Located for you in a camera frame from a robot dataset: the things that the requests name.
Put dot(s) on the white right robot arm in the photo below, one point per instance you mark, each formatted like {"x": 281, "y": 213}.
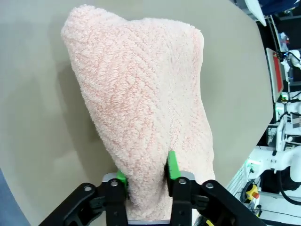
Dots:
{"x": 272, "y": 160}

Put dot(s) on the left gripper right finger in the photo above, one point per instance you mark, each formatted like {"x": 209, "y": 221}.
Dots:
{"x": 183, "y": 195}

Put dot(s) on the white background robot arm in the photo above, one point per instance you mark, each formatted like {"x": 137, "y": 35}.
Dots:
{"x": 295, "y": 58}

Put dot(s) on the large white table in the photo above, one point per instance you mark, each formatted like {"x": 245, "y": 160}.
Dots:
{"x": 255, "y": 9}

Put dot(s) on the pink terry towel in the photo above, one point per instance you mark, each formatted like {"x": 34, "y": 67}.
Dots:
{"x": 141, "y": 94}

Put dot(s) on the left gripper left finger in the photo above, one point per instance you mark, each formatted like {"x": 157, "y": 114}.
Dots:
{"x": 113, "y": 200}

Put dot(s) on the red panel board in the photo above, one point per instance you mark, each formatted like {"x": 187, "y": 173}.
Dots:
{"x": 277, "y": 73}

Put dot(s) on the yellow emergency stop button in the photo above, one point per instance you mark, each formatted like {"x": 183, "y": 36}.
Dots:
{"x": 251, "y": 191}

